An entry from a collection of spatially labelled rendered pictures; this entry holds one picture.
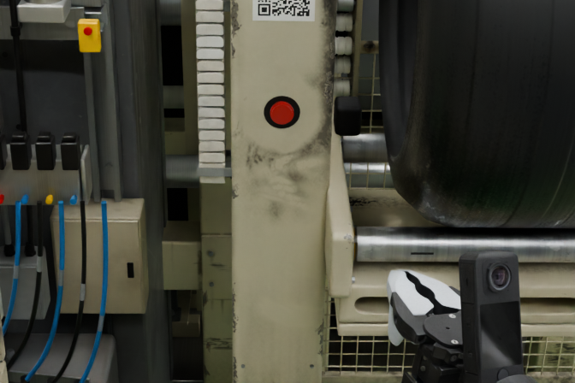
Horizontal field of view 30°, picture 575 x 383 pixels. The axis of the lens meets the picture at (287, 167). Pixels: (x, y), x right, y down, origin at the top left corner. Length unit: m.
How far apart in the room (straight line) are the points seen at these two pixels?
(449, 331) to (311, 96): 0.49
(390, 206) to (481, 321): 0.80
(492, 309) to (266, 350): 0.69
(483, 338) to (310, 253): 0.59
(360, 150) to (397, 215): 0.12
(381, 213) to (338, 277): 0.33
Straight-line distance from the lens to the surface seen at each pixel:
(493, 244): 1.40
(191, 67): 2.15
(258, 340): 1.54
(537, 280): 1.43
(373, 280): 1.39
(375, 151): 1.62
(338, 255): 1.33
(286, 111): 1.35
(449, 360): 0.93
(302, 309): 1.51
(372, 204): 1.68
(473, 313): 0.90
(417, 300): 0.99
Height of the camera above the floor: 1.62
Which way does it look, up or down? 27 degrees down
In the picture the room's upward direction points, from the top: 1 degrees clockwise
